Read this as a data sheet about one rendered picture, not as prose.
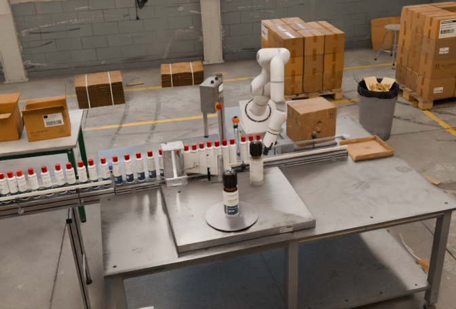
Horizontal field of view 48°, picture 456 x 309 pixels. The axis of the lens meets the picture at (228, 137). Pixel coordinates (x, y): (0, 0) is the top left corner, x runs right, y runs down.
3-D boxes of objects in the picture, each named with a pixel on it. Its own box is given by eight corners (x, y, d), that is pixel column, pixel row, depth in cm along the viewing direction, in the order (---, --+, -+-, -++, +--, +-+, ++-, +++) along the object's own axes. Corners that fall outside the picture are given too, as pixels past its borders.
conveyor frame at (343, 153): (115, 195, 339) (114, 189, 337) (114, 187, 348) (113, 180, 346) (347, 157, 372) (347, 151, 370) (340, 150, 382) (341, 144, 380)
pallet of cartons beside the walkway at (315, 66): (343, 99, 695) (347, 33, 656) (283, 106, 681) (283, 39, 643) (312, 72, 802) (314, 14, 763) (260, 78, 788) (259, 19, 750)
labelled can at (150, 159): (149, 180, 344) (146, 153, 335) (148, 176, 349) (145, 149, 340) (157, 179, 345) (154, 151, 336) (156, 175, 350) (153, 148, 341)
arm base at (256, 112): (249, 122, 419) (252, 111, 402) (243, 102, 427) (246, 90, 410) (271, 119, 422) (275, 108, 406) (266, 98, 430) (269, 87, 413)
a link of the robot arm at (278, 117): (271, 124, 360) (266, 126, 352) (277, 106, 355) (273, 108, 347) (281, 129, 357) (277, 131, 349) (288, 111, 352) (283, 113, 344)
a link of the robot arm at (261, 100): (252, 92, 410) (257, 77, 388) (275, 92, 412) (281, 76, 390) (254, 106, 405) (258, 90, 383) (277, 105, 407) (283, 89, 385)
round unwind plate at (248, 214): (212, 235, 285) (212, 234, 285) (200, 206, 312) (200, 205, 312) (264, 226, 291) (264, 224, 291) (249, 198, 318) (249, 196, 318)
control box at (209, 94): (201, 112, 341) (199, 85, 332) (210, 103, 355) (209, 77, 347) (215, 114, 337) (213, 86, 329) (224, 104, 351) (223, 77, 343)
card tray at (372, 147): (355, 161, 366) (355, 155, 364) (338, 145, 389) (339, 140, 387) (393, 154, 372) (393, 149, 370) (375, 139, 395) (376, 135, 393)
